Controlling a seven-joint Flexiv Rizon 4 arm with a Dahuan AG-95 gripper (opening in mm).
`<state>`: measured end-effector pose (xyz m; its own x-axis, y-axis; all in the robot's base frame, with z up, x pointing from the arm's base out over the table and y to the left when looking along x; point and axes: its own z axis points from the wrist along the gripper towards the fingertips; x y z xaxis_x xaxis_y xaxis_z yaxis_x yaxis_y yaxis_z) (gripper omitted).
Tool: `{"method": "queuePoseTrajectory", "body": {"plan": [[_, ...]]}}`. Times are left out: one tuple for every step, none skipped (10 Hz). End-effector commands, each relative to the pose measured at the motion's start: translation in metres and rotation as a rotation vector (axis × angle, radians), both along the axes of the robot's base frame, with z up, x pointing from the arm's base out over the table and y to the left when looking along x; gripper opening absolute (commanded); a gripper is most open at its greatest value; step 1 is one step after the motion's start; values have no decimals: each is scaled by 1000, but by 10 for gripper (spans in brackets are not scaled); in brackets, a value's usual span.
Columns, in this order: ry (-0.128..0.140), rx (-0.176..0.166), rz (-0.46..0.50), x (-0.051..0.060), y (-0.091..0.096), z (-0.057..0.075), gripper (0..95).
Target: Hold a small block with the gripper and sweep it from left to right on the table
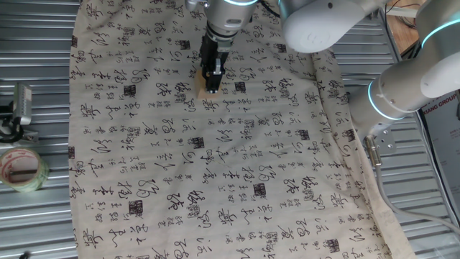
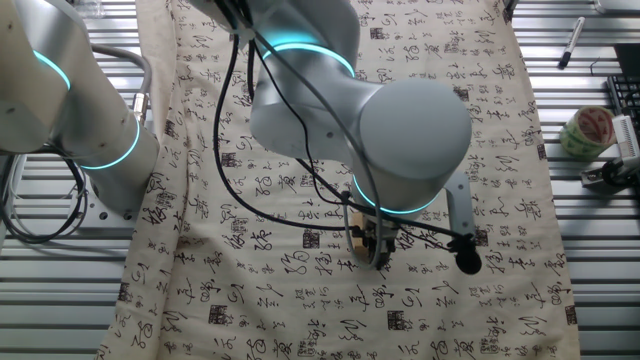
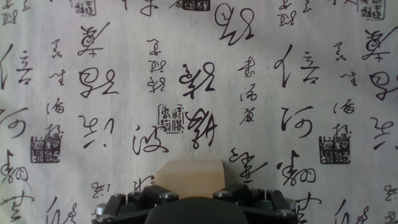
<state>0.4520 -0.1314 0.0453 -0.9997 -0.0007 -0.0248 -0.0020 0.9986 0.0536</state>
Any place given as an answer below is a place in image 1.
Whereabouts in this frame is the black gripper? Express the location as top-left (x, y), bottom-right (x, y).
top-left (199, 34), bottom-right (236, 94)

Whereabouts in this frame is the small wooden block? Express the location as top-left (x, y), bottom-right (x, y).
top-left (195, 70), bottom-right (221, 101)

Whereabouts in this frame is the beige calligraphy print cloth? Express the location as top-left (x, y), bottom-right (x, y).
top-left (68, 0), bottom-right (418, 259)

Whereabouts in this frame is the brown wooden board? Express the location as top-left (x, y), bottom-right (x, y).
top-left (385, 0), bottom-right (428, 57)

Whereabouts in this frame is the clear packing tape roll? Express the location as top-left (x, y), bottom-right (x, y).
top-left (0, 146), bottom-right (50, 194)

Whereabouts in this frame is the cardboard box with print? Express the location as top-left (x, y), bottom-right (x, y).
top-left (418, 89), bottom-right (460, 224)

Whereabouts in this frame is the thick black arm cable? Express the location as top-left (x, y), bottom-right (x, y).
top-left (258, 0), bottom-right (281, 19)

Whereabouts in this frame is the grey cable with metal connector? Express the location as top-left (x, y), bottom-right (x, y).
top-left (363, 135), bottom-right (460, 237)

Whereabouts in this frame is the silver exterior camera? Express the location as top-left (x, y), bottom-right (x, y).
top-left (12, 83), bottom-right (33, 126)

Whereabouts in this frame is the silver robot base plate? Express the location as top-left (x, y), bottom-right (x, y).
top-left (362, 124), bottom-right (397, 156)

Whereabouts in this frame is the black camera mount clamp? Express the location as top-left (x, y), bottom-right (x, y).
top-left (0, 101), bottom-right (40, 144)

